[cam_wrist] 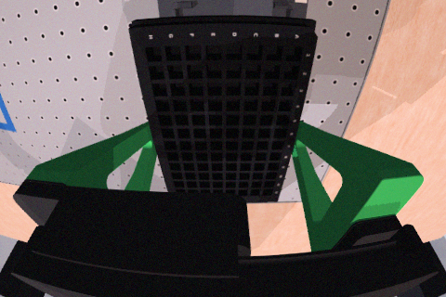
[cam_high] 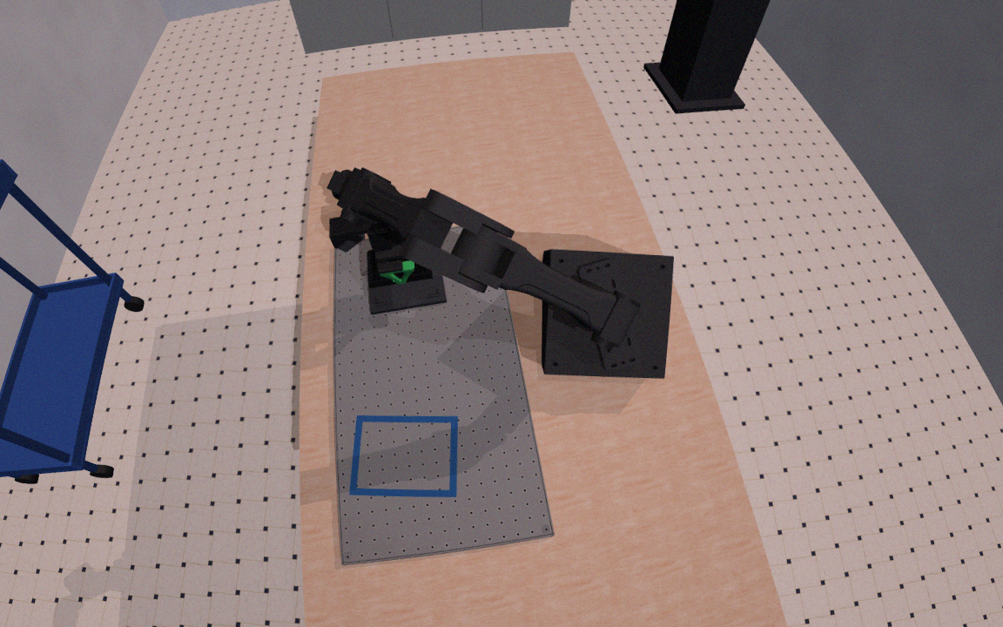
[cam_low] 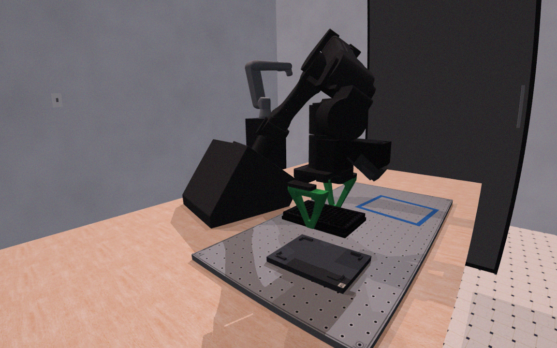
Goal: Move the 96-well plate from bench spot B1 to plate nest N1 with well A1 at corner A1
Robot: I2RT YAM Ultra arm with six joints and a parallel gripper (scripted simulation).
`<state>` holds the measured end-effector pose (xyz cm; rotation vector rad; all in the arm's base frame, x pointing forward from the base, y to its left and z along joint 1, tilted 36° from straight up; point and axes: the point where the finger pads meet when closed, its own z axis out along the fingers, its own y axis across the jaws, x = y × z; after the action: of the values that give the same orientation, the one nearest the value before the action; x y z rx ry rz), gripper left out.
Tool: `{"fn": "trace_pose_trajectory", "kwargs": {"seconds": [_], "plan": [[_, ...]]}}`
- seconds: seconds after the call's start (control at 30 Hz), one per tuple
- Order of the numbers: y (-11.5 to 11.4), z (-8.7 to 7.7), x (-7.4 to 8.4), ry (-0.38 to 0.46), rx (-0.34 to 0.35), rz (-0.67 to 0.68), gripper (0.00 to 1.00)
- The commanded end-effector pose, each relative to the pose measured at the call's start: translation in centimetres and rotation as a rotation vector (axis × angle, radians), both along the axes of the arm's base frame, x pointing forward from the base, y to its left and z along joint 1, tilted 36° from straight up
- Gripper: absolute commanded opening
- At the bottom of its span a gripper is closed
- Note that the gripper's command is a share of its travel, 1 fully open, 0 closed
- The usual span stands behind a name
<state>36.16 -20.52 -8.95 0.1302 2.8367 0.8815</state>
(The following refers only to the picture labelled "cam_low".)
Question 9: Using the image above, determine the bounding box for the blue tape outline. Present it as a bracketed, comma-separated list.
[356, 195, 439, 226]

